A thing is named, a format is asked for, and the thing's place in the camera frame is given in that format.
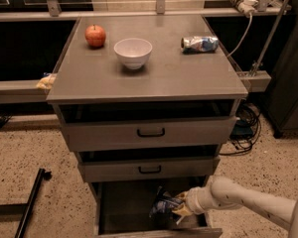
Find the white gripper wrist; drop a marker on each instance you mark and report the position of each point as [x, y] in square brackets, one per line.
[193, 200]

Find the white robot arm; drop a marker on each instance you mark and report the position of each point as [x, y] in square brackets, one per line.
[224, 193]

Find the grey drawer cabinet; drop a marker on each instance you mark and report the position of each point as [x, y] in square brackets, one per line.
[88, 76]

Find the crushed silver blue can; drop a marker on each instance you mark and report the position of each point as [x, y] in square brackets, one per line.
[199, 44]

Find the middle grey drawer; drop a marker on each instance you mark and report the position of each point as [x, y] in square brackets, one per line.
[150, 163]

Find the blue chip bag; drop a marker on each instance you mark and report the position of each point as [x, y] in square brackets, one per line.
[165, 203]

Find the grey drawer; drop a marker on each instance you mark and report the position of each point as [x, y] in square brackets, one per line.
[123, 211]
[150, 163]
[139, 125]

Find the yellow sponge on rail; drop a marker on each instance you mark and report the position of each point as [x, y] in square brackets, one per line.
[47, 81]

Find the black metal floor bar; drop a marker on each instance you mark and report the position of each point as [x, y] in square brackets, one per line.
[41, 175]

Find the bottom grey drawer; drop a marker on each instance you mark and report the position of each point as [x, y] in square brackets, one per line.
[123, 211]

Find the white bowl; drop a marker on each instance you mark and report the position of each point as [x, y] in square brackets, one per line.
[133, 52]

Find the white power strip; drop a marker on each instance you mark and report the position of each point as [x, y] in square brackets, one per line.
[242, 7]

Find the top grey drawer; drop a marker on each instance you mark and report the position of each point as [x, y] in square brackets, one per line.
[139, 125]

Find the red apple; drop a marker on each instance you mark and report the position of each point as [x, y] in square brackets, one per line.
[95, 36]

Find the dark grey cabinet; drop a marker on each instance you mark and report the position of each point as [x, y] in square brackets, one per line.
[280, 100]

